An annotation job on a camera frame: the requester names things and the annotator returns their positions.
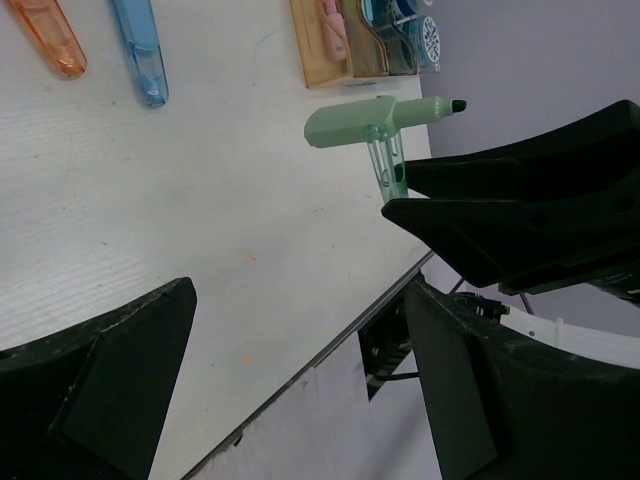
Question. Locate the grey transparent tray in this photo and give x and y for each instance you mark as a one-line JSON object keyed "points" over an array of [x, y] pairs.
{"points": [[366, 52]]}

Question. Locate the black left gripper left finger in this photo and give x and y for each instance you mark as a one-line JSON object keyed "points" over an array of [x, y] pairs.
{"points": [[90, 401]]}

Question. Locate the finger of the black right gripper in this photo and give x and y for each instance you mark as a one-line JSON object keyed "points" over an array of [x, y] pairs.
{"points": [[528, 247], [587, 156]]}

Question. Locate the amber transparent tray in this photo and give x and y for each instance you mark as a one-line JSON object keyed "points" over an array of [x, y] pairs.
{"points": [[318, 70]]}

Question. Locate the blue highlighter pen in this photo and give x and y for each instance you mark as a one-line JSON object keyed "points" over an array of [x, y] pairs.
{"points": [[372, 10]]}

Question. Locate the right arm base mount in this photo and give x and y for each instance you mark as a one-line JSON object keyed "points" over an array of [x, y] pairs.
{"points": [[384, 344]]}

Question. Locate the blue-lidded cleaning gel jar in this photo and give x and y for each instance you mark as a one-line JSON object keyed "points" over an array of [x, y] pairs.
{"points": [[405, 8]]}

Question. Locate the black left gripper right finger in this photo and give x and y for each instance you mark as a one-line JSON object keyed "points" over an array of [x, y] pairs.
{"points": [[502, 405]]}

